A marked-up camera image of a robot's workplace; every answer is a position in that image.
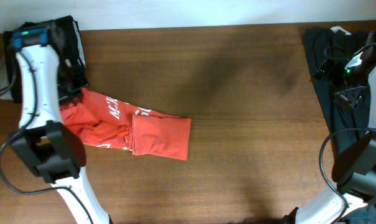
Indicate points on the orange t-shirt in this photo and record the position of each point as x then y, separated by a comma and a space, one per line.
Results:
101, 121

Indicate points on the dark clothes pile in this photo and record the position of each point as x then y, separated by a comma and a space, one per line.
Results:
340, 93

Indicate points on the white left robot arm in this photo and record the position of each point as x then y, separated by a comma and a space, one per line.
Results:
43, 143

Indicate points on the white garment in pile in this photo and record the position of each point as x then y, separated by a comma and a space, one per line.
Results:
337, 29

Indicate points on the black folded garment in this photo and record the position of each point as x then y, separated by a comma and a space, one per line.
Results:
64, 38

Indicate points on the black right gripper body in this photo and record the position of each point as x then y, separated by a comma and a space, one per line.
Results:
352, 95

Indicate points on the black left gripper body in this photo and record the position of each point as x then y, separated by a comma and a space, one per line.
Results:
70, 82

